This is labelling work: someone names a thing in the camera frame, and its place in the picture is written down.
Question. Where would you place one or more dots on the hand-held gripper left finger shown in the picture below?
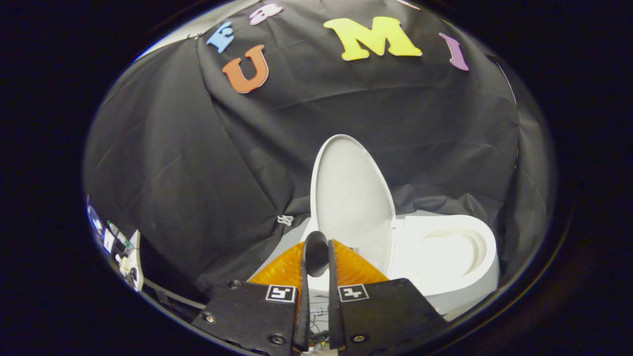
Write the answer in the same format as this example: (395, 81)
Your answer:
(302, 306)

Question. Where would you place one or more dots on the dark grey round lid tab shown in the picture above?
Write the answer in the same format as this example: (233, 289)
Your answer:
(316, 254)

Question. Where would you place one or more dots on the cluttered shelf with small items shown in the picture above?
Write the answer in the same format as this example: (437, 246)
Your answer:
(123, 252)

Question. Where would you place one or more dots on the black backdrop cloth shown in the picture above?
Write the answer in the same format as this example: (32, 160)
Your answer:
(198, 158)

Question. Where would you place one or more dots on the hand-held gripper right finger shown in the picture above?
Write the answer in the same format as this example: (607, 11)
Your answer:
(333, 306)

